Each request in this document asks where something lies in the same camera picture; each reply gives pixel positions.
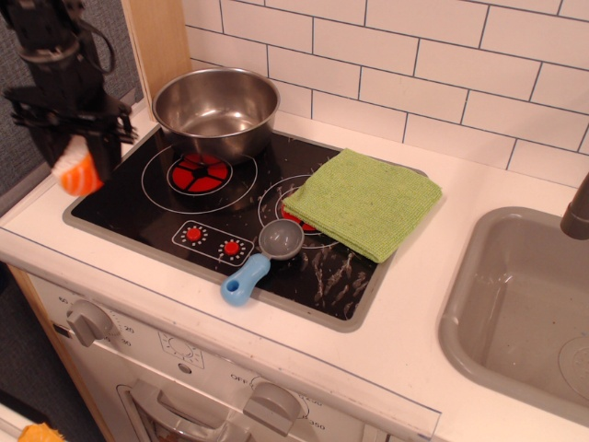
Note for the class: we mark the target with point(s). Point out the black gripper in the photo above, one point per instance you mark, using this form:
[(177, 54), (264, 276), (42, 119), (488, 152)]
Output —
[(68, 92)]

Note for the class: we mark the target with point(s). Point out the orange white toy sushi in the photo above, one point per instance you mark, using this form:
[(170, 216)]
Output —
[(75, 170)]

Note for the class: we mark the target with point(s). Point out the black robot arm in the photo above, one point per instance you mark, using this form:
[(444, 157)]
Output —
[(52, 26)]

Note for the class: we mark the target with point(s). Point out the green folded cloth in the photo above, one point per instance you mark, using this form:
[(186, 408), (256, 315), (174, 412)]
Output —
[(366, 204)]

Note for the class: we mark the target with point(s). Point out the stainless steel pot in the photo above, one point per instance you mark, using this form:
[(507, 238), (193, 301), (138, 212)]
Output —
[(224, 112)]

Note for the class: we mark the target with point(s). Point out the black toy stove top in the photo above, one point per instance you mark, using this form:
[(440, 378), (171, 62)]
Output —
[(156, 194)]

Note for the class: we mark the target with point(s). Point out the left red stove knob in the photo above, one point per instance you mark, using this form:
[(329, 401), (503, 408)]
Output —
[(194, 234)]

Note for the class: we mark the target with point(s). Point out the red stove knob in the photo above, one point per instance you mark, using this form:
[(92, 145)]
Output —
[(194, 234), (231, 248)]

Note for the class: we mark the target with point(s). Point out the left grey oven knob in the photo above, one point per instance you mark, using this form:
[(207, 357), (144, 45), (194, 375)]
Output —
[(88, 322)]

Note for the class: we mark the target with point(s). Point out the grey oven knob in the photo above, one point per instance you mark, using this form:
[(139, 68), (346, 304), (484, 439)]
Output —
[(88, 322), (273, 407)]

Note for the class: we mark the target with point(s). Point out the right red stove knob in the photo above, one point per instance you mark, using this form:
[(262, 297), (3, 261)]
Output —
[(231, 248)]

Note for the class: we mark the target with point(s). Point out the orange yellow object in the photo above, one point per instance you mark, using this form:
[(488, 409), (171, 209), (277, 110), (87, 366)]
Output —
[(40, 433)]

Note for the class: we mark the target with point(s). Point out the right grey oven knob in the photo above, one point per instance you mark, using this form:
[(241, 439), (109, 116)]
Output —
[(273, 407)]

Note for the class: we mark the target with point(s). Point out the grey plastic sink basin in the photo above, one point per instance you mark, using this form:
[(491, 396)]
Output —
[(516, 320)]

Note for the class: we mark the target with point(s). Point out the grey faucet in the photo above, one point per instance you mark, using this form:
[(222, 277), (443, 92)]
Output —
[(574, 222)]

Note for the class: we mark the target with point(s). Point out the wooden side post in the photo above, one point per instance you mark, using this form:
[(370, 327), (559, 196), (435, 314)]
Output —
[(159, 40)]

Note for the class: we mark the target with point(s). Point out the grey scoop blue handle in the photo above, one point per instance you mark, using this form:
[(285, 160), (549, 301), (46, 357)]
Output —
[(280, 240)]

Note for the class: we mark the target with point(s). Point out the grey oven door handle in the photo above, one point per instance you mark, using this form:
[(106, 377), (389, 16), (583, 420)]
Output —
[(163, 421)]

